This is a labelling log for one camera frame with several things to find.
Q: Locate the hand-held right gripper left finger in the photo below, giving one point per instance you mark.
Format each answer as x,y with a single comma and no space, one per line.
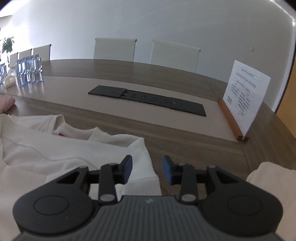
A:
128,165

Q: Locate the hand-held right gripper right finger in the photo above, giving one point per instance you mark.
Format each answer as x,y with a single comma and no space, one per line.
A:
167,168

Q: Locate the green potted plant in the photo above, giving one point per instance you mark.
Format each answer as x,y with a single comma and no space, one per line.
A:
8,44

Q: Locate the beige sweatpants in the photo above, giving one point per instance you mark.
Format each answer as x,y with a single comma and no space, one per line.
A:
272,185

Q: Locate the wooden door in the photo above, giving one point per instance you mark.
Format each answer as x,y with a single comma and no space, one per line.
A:
288,120

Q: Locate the black table socket panel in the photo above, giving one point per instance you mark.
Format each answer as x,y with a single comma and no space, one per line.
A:
148,98

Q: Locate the white chair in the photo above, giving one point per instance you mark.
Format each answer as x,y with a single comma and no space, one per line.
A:
174,55
25,54
13,59
114,48
41,52

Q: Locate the folded pink garment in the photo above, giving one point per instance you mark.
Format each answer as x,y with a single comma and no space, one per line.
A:
5,103

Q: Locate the white sweatshirt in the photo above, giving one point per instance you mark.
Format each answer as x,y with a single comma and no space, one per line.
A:
69,150

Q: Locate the group of water bottles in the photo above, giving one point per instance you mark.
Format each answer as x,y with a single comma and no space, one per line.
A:
2,73
29,71

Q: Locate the paper sign in wooden stand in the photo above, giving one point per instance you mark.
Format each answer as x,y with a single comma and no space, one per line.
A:
247,92

